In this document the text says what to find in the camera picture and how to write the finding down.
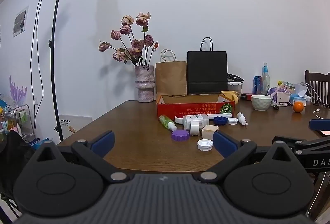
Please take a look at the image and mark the plastic container with black lid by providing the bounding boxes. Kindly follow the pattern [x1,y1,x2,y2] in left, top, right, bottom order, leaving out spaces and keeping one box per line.
[227,73,244,101]

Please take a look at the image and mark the blue tissue pack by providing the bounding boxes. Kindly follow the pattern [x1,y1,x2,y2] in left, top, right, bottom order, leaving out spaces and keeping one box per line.
[289,94,311,107]

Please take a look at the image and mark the dark wooden chair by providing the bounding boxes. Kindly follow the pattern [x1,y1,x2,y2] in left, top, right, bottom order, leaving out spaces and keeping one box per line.
[305,70,330,105]

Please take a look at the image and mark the dark cloth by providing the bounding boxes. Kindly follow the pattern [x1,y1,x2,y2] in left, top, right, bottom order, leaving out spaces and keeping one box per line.
[0,130,35,217]

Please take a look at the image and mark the purple wall sticker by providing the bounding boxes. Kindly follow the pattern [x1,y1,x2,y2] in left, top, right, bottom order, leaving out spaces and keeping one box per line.
[9,76,28,107]

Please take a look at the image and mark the white tape roll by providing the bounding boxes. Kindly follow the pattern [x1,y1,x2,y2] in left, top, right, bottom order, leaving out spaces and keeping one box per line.
[190,121,201,136]

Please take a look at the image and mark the white ribbed lid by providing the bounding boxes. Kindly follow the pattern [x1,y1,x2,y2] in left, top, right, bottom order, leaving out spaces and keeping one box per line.
[197,139,213,151]

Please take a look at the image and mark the wire rack with bottles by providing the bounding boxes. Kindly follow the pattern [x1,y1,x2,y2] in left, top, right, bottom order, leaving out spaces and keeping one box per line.
[13,105,37,137]

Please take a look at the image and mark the clear cotton bud container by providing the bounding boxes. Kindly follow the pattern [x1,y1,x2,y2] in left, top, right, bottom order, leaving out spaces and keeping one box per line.
[183,114,210,130]

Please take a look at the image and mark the yellow mug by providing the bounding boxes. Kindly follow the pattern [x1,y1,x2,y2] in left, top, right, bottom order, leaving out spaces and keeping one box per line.
[221,91,239,104]

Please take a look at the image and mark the green yellow package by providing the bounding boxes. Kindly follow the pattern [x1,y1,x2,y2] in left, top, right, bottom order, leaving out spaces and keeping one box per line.
[278,80,296,89]

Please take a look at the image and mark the red cardboard box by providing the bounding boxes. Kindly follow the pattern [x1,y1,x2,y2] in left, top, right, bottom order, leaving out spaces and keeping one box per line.
[156,94,236,121]

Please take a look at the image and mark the blue can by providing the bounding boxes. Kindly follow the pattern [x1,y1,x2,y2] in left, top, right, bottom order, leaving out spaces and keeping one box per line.
[253,75,262,95]

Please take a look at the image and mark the blue lid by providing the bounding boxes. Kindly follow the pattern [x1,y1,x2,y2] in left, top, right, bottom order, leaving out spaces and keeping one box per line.
[213,116,228,126]

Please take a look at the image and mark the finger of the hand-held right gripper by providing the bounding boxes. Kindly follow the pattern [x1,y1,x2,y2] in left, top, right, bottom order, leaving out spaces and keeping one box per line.
[272,136,330,154]
[309,119,330,135]

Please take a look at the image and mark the white bowl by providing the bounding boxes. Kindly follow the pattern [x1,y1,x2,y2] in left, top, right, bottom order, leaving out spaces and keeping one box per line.
[251,95,272,111]

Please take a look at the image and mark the green bottle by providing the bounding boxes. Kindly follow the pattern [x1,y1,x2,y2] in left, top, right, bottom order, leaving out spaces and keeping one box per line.
[159,115,178,132]

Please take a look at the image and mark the white flat panel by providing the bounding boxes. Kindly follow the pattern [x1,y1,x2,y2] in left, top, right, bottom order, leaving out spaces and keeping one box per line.
[59,114,93,141]

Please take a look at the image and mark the black paper bag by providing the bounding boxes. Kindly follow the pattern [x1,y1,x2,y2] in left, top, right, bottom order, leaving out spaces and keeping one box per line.
[187,37,228,95]

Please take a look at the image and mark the brown paper bag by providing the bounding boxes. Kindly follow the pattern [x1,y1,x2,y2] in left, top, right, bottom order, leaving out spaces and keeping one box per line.
[155,49,187,101]

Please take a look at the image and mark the purple lid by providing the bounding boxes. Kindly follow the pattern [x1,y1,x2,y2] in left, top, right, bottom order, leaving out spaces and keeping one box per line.
[171,130,191,141]

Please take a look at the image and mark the white cable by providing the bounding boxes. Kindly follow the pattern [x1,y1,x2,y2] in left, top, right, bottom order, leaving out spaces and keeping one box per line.
[313,109,330,120]

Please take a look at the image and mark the black hanging cable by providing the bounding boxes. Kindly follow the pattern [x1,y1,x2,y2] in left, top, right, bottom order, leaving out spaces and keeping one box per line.
[29,0,43,130]

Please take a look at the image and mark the white cube box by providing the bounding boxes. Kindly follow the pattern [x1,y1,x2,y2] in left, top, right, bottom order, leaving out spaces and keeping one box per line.
[276,91,290,104]

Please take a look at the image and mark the blue packets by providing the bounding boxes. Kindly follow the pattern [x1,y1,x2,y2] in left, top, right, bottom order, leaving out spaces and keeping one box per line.
[28,138,50,150]

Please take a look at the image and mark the wall poster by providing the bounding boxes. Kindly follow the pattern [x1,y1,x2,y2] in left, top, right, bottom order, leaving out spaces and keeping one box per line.
[13,6,29,38]

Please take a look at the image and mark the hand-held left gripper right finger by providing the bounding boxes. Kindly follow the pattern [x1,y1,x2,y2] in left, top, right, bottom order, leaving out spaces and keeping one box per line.
[200,131,297,184]

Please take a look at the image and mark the white spray bottle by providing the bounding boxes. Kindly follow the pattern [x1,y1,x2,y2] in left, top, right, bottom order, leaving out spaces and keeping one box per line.
[237,112,248,126]

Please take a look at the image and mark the white flat case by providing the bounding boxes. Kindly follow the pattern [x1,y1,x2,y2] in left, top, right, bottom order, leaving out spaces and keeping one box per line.
[175,113,234,124]

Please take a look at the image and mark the dried pink roses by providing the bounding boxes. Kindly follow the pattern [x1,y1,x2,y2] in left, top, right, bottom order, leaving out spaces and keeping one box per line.
[99,12,159,67]

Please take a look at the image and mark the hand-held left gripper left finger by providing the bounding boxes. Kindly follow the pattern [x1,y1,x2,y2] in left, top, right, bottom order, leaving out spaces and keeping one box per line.
[35,130,129,184]

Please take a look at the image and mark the clear bottle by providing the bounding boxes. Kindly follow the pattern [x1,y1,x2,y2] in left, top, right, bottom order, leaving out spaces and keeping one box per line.
[260,62,270,96]

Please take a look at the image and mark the speckled pink vase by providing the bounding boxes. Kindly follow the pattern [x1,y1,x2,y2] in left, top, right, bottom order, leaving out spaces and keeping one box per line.
[135,65,155,103]

